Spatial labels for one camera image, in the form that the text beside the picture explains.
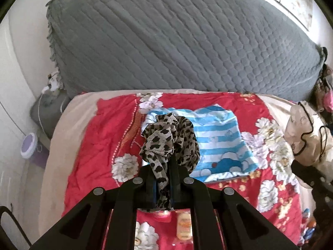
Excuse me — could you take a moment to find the orange packaged snack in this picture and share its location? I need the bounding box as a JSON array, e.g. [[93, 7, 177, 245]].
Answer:
[[176, 210, 193, 241]]

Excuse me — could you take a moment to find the leopard print scrunchie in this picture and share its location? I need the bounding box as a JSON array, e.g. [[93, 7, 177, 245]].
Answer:
[[139, 113, 200, 212]]

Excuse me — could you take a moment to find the blue striped cartoon cloth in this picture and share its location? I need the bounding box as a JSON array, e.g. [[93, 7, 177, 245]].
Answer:
[[141, 104, 259, 182]]

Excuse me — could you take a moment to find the red floral bed sheet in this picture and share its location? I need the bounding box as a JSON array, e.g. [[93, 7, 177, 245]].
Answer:
[[64, 92, 301, 249]]

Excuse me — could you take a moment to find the purple white round lamp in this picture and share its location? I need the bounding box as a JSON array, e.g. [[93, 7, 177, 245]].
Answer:
[[20, 133, 38, 159]]

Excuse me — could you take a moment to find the white charger plug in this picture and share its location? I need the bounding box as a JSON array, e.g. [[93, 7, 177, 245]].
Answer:
[[42, 70, 64, 94]]

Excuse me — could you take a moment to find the pile of colourful clothes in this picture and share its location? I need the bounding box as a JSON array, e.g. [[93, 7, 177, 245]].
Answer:
[[312, 64, 333, 124]]

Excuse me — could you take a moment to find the grey quilted headboard cover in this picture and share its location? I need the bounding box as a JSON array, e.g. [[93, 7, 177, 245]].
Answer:
[[46, 0, 326, 101]]

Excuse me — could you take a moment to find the beige drawstring bag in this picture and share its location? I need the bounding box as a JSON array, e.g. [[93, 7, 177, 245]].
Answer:
[[285, 102, 332, 177]]

